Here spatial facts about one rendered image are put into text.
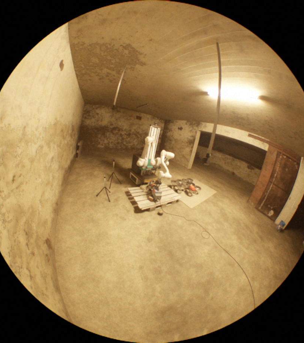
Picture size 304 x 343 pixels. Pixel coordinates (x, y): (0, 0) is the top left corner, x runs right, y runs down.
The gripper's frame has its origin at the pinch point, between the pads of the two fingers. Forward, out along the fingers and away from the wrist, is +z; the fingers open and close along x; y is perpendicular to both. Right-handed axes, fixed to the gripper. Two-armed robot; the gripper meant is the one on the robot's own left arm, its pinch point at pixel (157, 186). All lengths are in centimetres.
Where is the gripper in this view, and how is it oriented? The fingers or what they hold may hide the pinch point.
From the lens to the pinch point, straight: 225.6
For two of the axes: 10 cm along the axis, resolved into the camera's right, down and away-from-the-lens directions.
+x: -9.5, -0.8, -3.0
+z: -1.9, 9.2, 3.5
